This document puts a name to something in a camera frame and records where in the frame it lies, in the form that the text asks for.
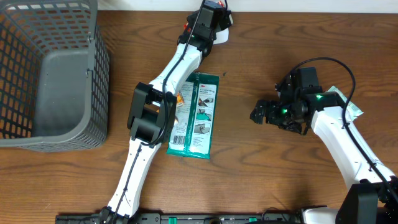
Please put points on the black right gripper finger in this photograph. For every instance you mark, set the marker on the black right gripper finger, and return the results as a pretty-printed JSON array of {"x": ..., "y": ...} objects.
[
  {"x": 260, "y": 107},
  {"x": 258, "y": 117}
]

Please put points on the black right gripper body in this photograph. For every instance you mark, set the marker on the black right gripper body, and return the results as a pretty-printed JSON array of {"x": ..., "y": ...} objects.
[{"x": 283, "y": 114}]

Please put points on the red white tube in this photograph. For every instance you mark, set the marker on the red white tube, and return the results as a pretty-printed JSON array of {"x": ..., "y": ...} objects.
[{"x": 208, "y": 18}]

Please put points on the green wipes package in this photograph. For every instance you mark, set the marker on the green wipes package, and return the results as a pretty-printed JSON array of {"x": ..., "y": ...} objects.
[{"x": 192, "y": 132}]

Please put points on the orange small box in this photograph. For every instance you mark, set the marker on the orange small box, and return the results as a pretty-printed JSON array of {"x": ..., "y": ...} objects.
[{"x": 180, "y": 100}]

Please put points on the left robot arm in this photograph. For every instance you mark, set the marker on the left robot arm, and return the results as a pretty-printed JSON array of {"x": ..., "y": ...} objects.
[{"x": 153, "y": 106}]

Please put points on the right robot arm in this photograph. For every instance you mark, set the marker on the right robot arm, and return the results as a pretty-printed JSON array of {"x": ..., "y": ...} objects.
[{"x": 303, "y": 105}]

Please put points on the white barcode scanner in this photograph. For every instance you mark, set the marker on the white barcode scanner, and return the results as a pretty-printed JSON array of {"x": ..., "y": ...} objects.
[{"x": 221, "y": 37}]

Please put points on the grey plastic basket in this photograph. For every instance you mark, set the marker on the grey plastic basket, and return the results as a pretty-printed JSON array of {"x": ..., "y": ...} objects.
[{"x": 54, "y": 76}]

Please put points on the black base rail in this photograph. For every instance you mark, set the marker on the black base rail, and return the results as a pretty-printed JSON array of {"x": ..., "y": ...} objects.
[{"x": 156, "y": 218}]

